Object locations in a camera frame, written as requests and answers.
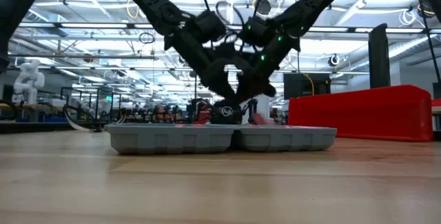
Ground thin black vertical cable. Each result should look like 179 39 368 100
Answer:
294 0 301 74

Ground person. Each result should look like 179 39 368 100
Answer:
209 99 243 125

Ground short yellow cable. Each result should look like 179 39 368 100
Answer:
302 72 316 96

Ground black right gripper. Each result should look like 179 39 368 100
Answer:
237 33 301 104

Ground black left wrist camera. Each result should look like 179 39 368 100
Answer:
192 9 227 43

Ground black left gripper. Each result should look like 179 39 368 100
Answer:
165 26 249 106

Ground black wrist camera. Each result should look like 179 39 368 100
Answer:
240 16 274 46
192 9 227 43

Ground white round pillar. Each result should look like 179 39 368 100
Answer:
253 94 271 125

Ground black ceiling cable reel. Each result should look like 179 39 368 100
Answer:
256 0 272 16
416 0 438 19

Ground grey plastic tool case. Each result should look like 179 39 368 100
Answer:
106 123 338 156

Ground black upright post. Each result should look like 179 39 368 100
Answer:
367 23 393 89

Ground red plastic bin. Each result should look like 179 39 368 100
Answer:
287 85 435 143

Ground black hanging cable loop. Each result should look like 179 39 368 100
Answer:
138 32 155 46

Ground thin black slanted pole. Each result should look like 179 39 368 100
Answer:
412 0 441 82

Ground wooden side table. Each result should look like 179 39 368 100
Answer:
432 106 441 130

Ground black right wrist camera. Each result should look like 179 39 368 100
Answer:
240 16 274 46

